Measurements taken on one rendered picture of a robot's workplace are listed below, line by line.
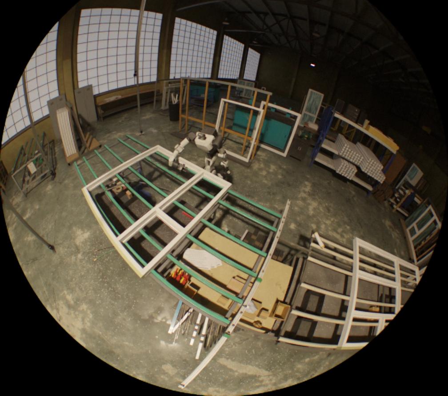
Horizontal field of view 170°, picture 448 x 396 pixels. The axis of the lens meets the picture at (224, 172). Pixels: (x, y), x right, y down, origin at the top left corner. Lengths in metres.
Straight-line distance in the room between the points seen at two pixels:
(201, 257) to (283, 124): 4.48
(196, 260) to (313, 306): 1.41
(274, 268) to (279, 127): 4.28
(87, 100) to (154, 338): 8.43
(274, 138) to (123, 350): 6.21
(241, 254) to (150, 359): 1.95
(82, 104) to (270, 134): 8.28
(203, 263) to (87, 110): 8.01
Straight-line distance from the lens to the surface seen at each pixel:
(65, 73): 8.30
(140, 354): 2.52
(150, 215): 1.65
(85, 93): 8.33
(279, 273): 1.83
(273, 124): 5.17
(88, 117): 8.49
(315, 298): 1.99
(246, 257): 1.75
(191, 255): 1.68
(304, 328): 1.89
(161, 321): 2.30
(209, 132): 2.14
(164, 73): 10.59
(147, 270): 1.39
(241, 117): 5.50
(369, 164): 4.99
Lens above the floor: 2.23
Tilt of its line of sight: 38 degrees down
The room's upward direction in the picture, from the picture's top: 10 degrees clockwise
